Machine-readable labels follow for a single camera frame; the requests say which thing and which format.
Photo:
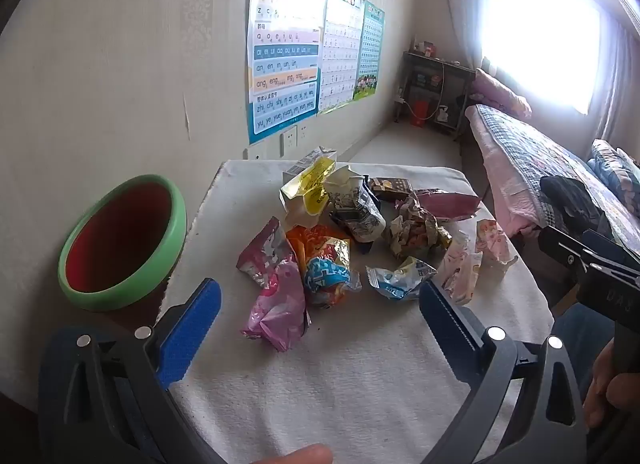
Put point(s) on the yellow brown wrapper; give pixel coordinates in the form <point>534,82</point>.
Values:
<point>415,231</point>

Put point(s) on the white table cloth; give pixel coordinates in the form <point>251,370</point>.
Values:
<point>350,384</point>

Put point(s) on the dark pink snack bag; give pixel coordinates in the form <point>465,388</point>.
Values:
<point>450,204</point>

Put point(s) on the white and blue patterned bag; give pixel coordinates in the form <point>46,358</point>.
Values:
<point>357,209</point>

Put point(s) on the pink pillow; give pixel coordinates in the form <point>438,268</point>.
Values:
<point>500,92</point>

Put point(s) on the pale pink printed wrapper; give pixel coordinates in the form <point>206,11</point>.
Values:
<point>462,269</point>
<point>492,239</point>

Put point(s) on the black cloth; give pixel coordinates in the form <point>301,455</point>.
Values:
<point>575,204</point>

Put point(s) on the orange and blue wrapper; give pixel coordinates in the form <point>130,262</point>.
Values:
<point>322,264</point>

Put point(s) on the white table chart poster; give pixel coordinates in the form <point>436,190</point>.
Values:
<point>342,49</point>

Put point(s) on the plain pink wrapper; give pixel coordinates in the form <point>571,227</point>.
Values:
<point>280,309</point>

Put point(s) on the person's left hand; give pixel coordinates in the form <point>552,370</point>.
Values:
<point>300,455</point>

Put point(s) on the red bucket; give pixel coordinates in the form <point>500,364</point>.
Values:
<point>419,113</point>

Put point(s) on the red bin with green rim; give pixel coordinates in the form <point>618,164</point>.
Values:
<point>117,249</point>

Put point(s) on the green number chart poster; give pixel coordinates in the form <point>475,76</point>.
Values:
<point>369,52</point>

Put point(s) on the bright window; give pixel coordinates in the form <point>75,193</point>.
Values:
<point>545,29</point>

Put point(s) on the white wall socket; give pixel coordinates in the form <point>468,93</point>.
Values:
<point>288,140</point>

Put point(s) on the bed with patchwork quilt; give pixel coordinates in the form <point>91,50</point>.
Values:
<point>540,169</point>

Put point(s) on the blue and white wrapper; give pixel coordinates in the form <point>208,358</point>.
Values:
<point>400,278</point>

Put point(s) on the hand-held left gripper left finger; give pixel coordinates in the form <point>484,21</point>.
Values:
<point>192,329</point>

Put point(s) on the brown snack box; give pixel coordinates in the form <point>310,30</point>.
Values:
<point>392,188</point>

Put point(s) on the blue floral pillow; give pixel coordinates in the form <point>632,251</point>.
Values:
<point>615,164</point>

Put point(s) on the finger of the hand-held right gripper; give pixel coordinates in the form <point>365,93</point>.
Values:
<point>562,246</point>
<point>617,256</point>

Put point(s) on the blue letter chart poster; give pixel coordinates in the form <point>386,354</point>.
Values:
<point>282,49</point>

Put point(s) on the person's right hand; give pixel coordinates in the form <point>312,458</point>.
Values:
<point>602,384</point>

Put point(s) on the lemon yellow snack wrapper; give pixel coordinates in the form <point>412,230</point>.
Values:
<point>310,189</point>

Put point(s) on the pink cartoon printed wrapper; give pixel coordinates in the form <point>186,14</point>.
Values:
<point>262,251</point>

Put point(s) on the dark storage shelf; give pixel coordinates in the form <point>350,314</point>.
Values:
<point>435,89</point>

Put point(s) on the white milk carton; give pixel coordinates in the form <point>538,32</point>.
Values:
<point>302,164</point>

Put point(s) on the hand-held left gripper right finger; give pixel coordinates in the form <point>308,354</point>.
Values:
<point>442,316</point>

